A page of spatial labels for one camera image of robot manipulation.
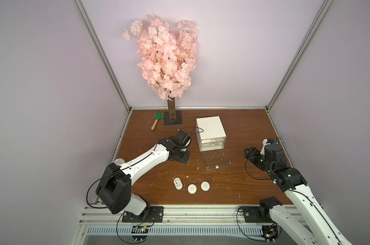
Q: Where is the white round earphone case right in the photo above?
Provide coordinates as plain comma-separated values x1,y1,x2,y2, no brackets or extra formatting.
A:
200,181,210,192

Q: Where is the pink blossom artificial tree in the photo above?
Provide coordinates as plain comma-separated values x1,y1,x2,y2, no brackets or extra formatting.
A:
122,12,198,108

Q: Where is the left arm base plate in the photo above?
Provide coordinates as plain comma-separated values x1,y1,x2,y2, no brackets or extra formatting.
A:
122,206,164,223

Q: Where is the circuit board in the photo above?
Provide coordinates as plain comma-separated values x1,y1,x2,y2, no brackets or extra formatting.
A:
131,226,150,244
261,225,279,243

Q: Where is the green toy rake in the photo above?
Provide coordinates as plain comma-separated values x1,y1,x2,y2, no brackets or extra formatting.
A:
151,111,164,130

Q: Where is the white round earphone case bottom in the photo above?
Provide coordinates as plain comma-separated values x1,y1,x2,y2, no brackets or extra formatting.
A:
188,184,197,195

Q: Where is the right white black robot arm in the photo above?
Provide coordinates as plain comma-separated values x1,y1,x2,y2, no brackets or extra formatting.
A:
244,139,350,245

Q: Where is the white oval earphone case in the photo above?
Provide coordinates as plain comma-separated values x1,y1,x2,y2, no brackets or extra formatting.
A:
173,177,183,190

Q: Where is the left circuit board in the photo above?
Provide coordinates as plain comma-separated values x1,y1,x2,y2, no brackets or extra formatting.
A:
131,226,150,244

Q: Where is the white three-drawer cabinet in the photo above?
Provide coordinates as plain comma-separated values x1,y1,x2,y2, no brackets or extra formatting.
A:
196,116,227,152

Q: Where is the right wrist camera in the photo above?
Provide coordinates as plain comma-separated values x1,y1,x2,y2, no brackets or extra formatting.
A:
260,138,279,155

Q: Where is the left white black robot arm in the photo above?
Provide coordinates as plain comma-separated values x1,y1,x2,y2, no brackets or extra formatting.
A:
96,130,192,219

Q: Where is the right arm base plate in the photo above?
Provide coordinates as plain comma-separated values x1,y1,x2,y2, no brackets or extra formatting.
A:
239,206,274,223

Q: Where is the right circuit board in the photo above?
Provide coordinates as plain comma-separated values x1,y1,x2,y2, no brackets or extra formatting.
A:
261,225,279,243

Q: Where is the clear bottom drawer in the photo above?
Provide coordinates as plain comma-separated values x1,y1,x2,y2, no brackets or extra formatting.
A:
201,149,230,170

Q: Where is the white round earphone case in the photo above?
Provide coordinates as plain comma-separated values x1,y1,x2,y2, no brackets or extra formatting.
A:
188,184,197,195
200,181,210,192

